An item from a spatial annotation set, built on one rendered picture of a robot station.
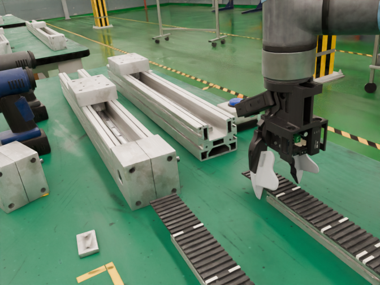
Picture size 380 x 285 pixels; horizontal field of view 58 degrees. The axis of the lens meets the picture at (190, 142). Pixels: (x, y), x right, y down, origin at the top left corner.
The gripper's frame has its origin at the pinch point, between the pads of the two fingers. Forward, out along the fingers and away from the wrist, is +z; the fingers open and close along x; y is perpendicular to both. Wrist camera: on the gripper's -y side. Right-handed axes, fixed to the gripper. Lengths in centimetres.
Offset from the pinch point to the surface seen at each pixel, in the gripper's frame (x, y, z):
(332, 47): 262, -228, 48
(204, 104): 3.2, -31.4, -5.4
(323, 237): -1.5, 12.7, 2.2
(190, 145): -5.0, -24.3, 0.5
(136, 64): 1, -77, -8
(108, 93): -16, -52, -8
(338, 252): -2.0, 16.0, 2.1
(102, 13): 204, -1026, 41
